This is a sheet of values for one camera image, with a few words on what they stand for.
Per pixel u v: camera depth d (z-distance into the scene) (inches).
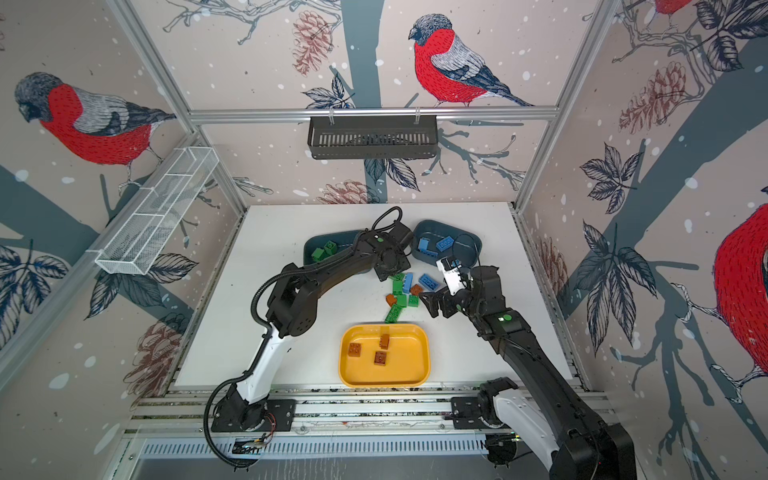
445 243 42.1
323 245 40.8
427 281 38.4
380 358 32.3
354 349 32.6
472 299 26.3
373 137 41.5
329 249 40.8
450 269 27.0
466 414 28.7
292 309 22.3
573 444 15.2
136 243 28.1
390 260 28.5
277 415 28.7
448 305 27.5
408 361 32.0
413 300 36.4
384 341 33.6
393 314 35.5
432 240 42.9
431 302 27.9
